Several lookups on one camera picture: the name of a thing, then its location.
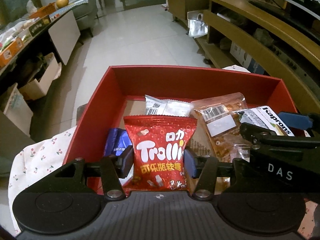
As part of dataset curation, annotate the blue wafer biscuit pack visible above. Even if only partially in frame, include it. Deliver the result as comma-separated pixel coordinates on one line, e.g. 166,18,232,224
104,128,132,156

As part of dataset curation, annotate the white storage box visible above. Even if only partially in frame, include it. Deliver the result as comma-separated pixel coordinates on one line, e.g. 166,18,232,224
19,53,62,100

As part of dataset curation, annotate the orange flat carton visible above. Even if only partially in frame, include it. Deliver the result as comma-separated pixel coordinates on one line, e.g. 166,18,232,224
0,37,23,68

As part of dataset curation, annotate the grey sofa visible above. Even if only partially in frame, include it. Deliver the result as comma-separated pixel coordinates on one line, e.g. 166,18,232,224
72,0,98,37

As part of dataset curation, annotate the silver foil bag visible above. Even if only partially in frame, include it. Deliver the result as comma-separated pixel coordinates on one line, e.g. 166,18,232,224
187,10,208,38

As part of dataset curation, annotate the white green label pack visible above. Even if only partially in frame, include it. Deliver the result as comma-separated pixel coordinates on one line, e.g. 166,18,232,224
145,95,193,117

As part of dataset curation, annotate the red Trolli gummy pack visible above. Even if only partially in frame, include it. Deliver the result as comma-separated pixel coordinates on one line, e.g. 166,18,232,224
123,115,197,194

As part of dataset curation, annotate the long dark side table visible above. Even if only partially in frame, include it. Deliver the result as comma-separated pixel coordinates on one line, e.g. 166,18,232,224
1,10,80,151

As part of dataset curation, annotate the brown waffle snack pack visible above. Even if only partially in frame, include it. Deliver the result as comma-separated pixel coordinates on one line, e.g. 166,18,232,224
191,92,247,162

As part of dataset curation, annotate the white plastic drawer bin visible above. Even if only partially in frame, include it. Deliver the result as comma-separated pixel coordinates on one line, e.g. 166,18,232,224
1,83,33,136

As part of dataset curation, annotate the black labelled box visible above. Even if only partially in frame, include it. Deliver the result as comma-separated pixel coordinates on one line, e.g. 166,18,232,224
29,15,51,37

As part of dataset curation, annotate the white Kaprons snack pack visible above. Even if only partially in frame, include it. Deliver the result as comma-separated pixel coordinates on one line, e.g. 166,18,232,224
234,106,295,137

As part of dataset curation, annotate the orange plastic basket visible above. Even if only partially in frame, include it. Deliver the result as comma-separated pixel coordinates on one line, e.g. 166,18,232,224
29,3,56,18

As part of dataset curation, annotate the red cardboard box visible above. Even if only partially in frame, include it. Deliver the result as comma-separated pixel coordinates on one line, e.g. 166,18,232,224
64,66,297,163

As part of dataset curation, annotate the cherry print tablecloth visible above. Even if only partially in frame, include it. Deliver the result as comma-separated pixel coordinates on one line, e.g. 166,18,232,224
7,64,320,240

